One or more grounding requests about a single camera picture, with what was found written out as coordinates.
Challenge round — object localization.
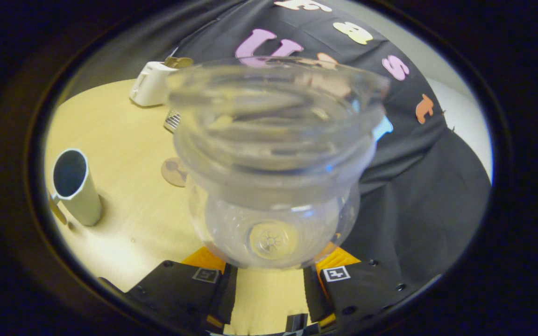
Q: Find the wooden table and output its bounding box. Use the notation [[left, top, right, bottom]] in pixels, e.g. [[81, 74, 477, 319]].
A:
[[44, 78, 309, 336]]

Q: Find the metal wire basket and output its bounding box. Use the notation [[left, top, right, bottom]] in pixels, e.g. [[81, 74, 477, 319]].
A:
[[164, 110, 182, 133]]

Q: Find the clear plastic juice bottle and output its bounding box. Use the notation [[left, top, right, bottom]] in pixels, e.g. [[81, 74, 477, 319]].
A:
[[165, 56, 391, 270]]

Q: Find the brown toast slice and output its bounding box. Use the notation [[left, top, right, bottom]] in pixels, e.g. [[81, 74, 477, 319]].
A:
[[164, 56, 194, 69]]

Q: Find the grey cup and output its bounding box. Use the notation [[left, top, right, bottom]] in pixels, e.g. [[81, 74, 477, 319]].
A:
[[47, 148, 103, 227]]

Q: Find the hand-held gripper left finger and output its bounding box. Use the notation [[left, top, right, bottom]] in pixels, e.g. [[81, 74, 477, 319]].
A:
[[124, 246, 238, 332]]

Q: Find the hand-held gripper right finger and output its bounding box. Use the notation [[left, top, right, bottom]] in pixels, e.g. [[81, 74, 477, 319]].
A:
[[303, 246, 419, 329]]

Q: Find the round cork coaster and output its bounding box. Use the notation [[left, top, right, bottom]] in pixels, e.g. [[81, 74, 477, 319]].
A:
[[161, 157, 189, 188]]

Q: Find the white toaster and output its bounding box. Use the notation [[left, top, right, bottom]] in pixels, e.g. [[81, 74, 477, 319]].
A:
[[129, 61, 178, 107]]

